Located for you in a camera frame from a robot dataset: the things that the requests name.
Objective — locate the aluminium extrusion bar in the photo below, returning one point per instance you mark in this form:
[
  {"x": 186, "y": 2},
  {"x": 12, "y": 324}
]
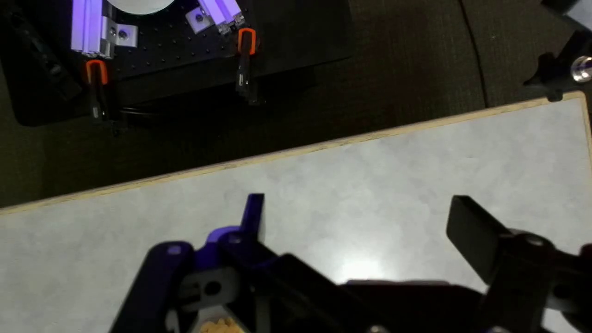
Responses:
[
  {"x": 85, "y": 24},
  {"x": 218, "y": 10}
]

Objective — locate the black stand with metal knob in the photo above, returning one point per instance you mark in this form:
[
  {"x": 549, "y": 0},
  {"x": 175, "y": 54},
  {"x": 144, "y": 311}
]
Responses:
[{"x": 555, "y": 67}]

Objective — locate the orange black clamp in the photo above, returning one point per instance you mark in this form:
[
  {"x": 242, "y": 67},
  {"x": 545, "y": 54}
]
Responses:
[
  {"x": 96, "y": 74},
  {"x": 246, "y": 61}
]

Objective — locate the silver corner bracket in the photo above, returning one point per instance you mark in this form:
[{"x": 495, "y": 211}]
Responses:
[
  {"x": 197, "y": 19},
  {"x": 123, "y": 36}
]

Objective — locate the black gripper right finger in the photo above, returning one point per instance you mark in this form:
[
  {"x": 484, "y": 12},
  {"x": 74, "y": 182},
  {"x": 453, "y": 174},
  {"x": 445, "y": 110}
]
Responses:
[{"x": 523, "y": 278}]

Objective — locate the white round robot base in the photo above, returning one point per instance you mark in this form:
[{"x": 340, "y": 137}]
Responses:
[{"x": 140, "y": 4}]

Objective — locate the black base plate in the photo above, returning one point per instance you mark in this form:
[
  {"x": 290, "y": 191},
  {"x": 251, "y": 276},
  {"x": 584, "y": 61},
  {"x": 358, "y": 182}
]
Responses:
[{"x": 172, "y": 67}]

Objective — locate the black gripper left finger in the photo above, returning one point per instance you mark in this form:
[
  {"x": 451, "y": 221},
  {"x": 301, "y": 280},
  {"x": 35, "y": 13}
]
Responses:
[{"x": 166, "y": 289}]

